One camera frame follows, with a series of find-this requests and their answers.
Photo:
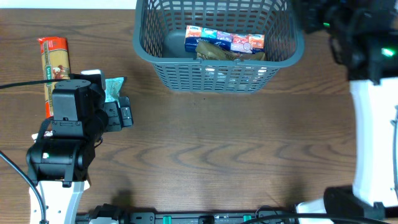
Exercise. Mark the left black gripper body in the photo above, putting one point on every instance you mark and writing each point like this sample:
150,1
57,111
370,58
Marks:
114,121

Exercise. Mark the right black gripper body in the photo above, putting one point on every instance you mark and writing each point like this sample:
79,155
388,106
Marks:
311,15

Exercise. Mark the teal snack packet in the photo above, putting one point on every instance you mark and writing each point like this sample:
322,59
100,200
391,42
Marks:
113,88

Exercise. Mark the colourful tissue pack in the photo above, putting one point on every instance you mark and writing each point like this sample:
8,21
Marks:
239,43

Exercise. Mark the gold foil snack bag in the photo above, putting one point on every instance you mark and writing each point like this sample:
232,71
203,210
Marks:
208,51

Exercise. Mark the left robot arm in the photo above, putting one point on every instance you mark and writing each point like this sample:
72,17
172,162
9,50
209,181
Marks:
59,159

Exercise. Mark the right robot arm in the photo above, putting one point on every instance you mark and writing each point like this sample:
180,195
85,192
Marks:
362,38

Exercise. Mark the white tan pouch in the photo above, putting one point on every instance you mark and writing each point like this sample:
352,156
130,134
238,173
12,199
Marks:
46,134

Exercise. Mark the spaghetti pasta packet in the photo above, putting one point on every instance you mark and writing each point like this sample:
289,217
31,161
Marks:
55,59

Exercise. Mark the grey plastic basket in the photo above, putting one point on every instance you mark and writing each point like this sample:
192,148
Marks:
159,37

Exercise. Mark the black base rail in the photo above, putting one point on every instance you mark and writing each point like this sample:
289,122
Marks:
112,214

